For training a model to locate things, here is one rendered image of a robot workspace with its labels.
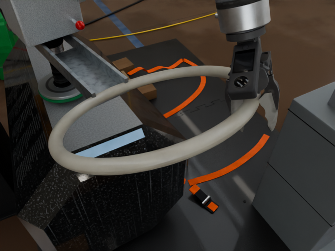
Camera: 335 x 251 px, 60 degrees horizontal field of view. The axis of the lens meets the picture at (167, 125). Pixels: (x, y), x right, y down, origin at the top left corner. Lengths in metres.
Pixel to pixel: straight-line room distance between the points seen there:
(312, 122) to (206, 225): 0.87
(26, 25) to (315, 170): 1.23
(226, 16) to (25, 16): 0.71
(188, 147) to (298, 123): 0.91
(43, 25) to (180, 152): 0.77
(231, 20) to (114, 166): 0.32
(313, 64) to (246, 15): 2.79
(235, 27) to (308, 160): 0.94
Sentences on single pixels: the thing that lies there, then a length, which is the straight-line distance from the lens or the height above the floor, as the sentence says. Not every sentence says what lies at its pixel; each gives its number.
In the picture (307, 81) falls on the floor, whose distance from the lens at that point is 3.03.
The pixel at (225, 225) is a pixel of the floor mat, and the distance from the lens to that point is 1.81.
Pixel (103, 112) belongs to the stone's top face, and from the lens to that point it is 1.23.
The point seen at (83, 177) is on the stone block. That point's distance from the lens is 1.12.
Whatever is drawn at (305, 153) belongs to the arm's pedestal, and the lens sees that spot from 1.37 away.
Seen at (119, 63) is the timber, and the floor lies 0.09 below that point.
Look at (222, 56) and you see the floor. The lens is 3.16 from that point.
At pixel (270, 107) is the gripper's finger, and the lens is 0.60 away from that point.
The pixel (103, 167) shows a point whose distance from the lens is 0.50.
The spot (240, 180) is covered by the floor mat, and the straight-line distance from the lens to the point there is 2.00.
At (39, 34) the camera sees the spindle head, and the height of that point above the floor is 1.14.
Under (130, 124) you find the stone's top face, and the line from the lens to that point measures 1.16.
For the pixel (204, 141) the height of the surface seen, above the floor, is 1.26.
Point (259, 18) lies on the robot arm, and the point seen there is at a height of 1.40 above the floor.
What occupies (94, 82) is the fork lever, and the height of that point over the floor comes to 1.06.
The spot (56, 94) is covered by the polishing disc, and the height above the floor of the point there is 0.86.
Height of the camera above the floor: 1.61
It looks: 45 degrees down
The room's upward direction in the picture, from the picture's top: straight up
